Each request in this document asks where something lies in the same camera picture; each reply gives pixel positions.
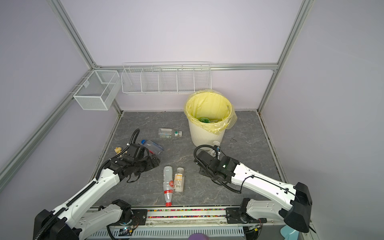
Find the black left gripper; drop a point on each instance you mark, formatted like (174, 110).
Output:
(150, 165)

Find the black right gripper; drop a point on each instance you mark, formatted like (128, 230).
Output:
(201, 172)

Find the clear bottle red cap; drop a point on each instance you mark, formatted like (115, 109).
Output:
(168, 185)

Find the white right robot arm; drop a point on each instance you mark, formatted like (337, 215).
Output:
(295, 201)

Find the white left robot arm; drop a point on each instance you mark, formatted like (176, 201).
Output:
(67, 221)

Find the white ribbed trash bin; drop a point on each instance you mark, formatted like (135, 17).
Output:
(201, 136)

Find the yellow bin liner bag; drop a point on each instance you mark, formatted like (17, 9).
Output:
(213, 105)

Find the small bottle blue red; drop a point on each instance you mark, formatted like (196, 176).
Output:
(152, 147)

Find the small beige object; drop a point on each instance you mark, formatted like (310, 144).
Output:
(118, 150)

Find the clear bottle far green cap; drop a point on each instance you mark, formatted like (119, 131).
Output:
(169, 133)

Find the white bottle orange label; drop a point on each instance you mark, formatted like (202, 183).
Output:
(179, 179)

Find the purple object bottom edge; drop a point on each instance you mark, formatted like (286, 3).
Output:
(198, 236)

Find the white mesh box basket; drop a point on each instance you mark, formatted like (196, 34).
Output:
(99, 90)

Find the light blue object corner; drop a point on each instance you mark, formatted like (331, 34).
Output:
(289, 233)

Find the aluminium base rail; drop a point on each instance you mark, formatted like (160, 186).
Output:
(180, 222)

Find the white wire shelf basket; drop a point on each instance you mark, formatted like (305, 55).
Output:
(169, 77)

